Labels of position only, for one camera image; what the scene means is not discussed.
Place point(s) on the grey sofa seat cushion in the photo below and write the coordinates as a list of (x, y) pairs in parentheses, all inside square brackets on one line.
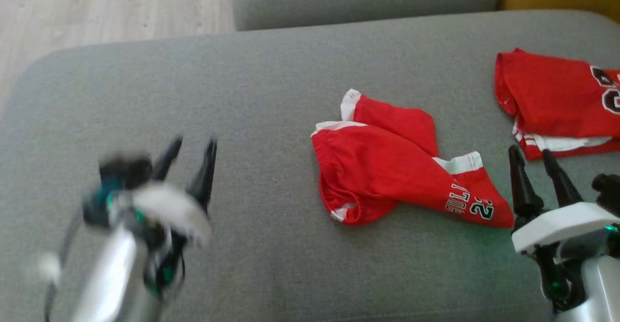
[(193, 84)]

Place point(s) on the red jersey with white sleeves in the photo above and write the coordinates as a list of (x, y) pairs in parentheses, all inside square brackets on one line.
[(547, 94)]

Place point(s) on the red shorts with Bulls print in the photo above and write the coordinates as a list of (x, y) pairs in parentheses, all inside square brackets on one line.
[(378, 167)]

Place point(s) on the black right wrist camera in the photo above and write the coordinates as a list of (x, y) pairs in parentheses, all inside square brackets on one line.
[(608, 191)]

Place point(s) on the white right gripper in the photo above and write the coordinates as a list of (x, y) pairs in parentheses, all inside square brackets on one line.
[(562, 225)]

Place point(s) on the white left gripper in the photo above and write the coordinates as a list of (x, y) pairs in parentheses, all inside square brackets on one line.
[(169, 210)]

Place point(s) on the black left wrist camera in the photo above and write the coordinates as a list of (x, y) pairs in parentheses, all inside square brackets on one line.
[(123, 172)]

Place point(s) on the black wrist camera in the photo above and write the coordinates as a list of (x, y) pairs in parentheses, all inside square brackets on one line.
[(123, 172), (608, 191)]

